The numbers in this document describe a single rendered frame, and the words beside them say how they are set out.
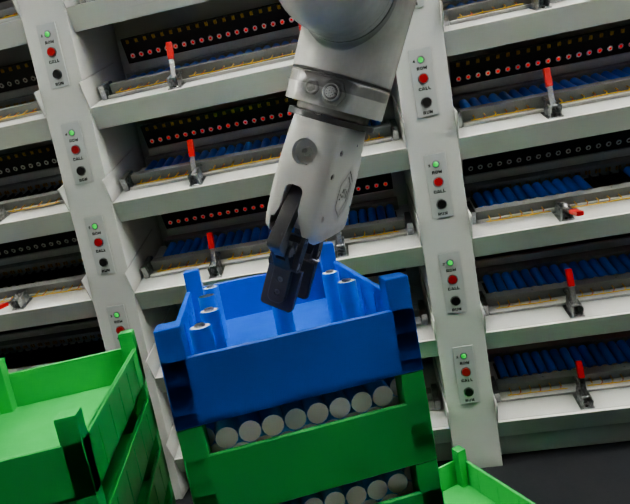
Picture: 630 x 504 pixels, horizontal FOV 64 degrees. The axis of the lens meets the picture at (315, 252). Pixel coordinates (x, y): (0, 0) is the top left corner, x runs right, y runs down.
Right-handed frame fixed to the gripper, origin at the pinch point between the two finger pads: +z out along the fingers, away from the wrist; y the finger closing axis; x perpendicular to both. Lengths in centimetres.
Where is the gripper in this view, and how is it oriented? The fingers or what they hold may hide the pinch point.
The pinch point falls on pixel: (289, 281)
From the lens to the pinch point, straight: 47.3
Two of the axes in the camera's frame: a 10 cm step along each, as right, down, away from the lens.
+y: 3.3, -2.0, 9.2
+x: -9.1, -3.2, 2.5
